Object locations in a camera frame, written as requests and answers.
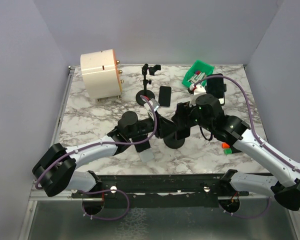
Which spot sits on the black phone stand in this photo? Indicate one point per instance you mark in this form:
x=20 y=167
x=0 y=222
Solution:
x=146 y=69
x=173 y=143

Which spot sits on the black mounting rail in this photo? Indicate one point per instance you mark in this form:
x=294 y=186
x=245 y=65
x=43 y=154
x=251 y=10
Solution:
x=160 y=191

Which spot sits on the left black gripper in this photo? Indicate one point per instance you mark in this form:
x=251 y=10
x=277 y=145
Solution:
x=164 y=127

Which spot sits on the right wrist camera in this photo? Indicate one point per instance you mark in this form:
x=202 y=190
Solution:
x=195 y=92

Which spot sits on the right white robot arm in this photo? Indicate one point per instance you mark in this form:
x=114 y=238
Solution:
x=284 y=182

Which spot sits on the silver edged black phone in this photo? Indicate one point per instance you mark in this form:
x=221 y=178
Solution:
x=164 y=97

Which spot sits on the silver flat phone stand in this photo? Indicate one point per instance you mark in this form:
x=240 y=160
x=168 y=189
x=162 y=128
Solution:
x=146 y=155

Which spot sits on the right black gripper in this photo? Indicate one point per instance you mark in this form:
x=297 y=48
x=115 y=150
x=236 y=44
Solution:
x=183 y=109

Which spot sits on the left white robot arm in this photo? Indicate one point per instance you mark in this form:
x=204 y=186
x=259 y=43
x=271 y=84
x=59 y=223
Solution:
x=56 y=170

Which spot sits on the green plastic bin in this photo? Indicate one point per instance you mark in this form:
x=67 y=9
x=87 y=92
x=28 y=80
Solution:
x=197 y=71

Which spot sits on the black phone on silver stand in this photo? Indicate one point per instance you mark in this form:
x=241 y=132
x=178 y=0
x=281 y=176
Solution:
x=142 y=146

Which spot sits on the green capped marker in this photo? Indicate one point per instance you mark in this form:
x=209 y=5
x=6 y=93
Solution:
x=228 y=151

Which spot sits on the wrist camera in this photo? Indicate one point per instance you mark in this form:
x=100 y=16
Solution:
x=150 y=104
x=195 y=92

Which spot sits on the cream cylindrical box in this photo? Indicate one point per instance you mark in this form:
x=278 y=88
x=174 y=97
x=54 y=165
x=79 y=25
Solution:
x=100 y=74

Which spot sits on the orange capped marker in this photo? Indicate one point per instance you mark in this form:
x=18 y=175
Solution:
x=225 y=146

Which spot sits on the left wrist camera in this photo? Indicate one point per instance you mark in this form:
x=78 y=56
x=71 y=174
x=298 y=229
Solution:
x=150 y=104

